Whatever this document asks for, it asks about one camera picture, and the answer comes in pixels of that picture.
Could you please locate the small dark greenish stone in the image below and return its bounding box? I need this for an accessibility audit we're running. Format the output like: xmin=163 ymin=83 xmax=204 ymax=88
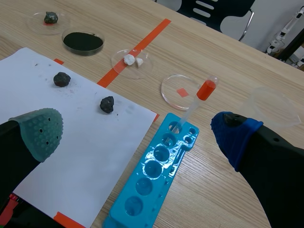
xmin=44 ymin=11 xmax=59 ymax=25

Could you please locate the glass dish with black powder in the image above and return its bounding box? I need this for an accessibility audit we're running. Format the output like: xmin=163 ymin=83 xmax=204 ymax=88
xmin=61 ymin=27 xmax=105 ymax=57

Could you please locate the turquoise rack with round holes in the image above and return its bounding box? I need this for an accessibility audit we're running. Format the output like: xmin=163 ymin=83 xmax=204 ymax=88
xmin=102 ymin=112 xmax=200 ymax=228

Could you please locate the clear glass dish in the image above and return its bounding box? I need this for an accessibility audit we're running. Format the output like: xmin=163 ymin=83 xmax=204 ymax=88
xmin=111 ymin=49 xmax=153 ymax=80
xmin=161 ymin=74 xmax=202 ymax=111
xmin=26 ymin=11 xmax=72 ymax=36

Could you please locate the white sheet of paper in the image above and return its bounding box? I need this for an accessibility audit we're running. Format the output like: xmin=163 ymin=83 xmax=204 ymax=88
xmin=0 ymin=47 xmax=158 ymax=228

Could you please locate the dropper with red bulb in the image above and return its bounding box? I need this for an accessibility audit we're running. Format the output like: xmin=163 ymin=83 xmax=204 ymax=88
xmin=171 ymin=75 xmax=219 ymax=133

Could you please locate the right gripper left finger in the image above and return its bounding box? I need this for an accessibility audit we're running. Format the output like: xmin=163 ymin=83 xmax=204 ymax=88
xmin=0 ymin=107 xmax=64 ymax=212

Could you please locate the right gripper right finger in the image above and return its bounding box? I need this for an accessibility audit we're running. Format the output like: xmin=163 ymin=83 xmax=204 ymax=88
xmin=210 ymin=112 xmax=304 ymax=228

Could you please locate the dark blue chair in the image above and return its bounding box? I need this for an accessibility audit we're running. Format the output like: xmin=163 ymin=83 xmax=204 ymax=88
xmin=155 ymin=0 xmax=256 ymax=41

